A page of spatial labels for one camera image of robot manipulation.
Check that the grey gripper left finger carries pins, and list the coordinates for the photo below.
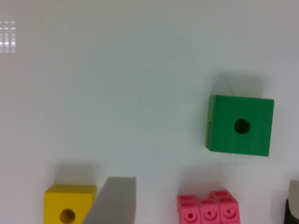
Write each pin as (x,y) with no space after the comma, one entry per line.
(115,203)

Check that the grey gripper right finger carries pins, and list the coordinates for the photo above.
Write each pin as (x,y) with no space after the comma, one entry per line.
(294,198)

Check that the pink cube cluster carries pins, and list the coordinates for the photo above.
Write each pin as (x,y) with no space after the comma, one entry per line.
(220,207)

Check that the yellow wooden block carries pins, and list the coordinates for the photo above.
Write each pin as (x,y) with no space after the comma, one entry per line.
(68,204)

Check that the green wooden block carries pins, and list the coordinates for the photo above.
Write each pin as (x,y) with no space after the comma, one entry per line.
(239,125)

